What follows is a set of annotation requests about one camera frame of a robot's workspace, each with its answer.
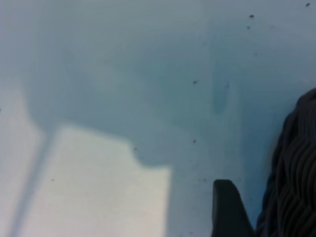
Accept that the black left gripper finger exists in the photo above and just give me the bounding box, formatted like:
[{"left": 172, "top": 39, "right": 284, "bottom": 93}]
[{"left": 213, "top": 179, "right": 255, "bottom": 237}]

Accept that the dark brown wicker basket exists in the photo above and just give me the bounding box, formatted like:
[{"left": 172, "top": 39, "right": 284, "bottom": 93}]
[{"left": 256, "top": 87, "right": 316, "bottom": 237}]

